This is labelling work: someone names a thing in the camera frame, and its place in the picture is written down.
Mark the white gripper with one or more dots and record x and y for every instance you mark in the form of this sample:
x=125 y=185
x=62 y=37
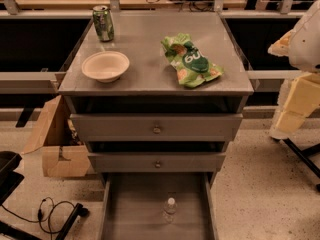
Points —
x=306 y=47

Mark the clear plastic water bottle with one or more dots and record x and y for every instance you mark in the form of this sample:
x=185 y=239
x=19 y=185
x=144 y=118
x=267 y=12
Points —
x=169 y=210

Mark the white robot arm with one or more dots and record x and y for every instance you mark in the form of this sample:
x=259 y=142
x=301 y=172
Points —
x=304 y=54

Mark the grey drawer cabinet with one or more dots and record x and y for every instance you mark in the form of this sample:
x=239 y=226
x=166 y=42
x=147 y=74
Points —
x=150 y=85

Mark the grey open bottom drawer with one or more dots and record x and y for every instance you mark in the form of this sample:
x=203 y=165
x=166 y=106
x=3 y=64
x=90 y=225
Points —
x=133 y=207

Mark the grey middle drawer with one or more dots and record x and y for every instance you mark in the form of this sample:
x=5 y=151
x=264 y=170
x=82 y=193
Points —
x=157 y=162

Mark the grey top drawer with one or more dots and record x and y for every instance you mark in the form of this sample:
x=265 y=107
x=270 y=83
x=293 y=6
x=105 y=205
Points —
x=153 y=127

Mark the black stand leg right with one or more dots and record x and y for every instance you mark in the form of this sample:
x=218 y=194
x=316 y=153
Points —
x=304 y=154

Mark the green chip bag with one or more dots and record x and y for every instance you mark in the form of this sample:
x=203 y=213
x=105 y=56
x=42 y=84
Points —
x=192 y=67

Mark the beige paper bowl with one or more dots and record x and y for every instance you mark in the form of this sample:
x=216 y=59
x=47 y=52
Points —
x=105 y=66

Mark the green soda can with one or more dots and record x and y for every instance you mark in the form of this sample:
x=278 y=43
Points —
x=103 y=23

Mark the brown cardboard box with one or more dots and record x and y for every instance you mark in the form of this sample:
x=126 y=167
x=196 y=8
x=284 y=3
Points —
x=62 y=154

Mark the black chair base leg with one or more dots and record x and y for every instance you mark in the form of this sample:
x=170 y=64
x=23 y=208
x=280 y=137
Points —
x=78 y=211

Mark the black chair at left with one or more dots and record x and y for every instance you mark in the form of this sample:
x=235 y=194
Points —
x=9 y=179

